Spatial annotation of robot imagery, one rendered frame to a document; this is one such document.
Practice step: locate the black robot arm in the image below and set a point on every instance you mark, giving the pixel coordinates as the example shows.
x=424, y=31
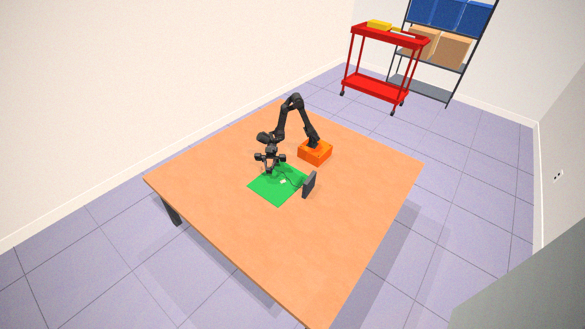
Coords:
x=279, y=131

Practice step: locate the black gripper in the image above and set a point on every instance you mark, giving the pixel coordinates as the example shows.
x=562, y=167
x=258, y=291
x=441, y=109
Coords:
x=259, y=157

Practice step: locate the green circuit board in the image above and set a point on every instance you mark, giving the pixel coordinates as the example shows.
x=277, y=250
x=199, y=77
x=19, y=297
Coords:
x=276, y=188

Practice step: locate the dark grey computer fan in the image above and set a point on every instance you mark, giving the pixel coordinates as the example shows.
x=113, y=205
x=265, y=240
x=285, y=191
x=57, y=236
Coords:
x=308, y=185

